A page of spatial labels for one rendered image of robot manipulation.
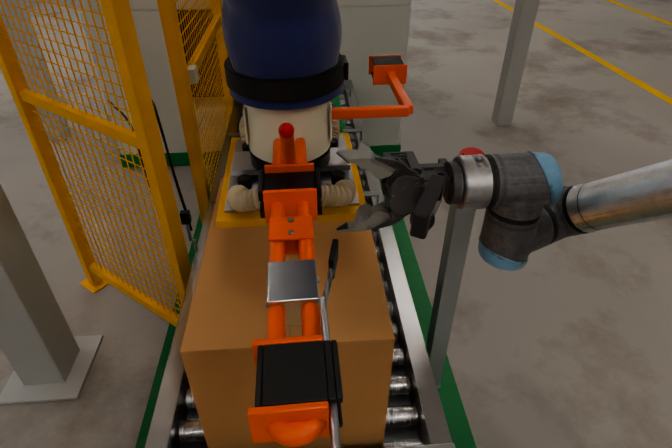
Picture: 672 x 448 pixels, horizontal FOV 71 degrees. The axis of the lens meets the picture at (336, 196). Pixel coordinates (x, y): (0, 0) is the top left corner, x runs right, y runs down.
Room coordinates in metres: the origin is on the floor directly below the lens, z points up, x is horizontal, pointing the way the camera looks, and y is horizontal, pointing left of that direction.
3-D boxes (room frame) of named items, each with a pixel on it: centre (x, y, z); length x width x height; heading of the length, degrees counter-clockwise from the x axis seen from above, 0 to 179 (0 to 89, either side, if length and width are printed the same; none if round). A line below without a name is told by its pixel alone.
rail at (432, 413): (1.72, -0.16, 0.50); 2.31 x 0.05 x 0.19; 4
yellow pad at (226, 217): (0.87, 0.19, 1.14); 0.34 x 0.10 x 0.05; 5
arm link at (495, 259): (0.67, -0.32, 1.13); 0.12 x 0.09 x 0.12; 118
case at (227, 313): (0.86, 0.11, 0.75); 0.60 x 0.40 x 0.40; 4
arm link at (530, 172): (0.67, -0.31, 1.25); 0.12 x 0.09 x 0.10; 95
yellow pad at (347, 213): (0.89, 0.00, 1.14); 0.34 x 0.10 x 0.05; 5
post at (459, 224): (1.14, -0.38, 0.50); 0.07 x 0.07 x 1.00; 4
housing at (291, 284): (0.42, 0.05, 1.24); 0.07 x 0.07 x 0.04; 5
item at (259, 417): (0.28, 0.05, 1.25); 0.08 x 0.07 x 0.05; 5
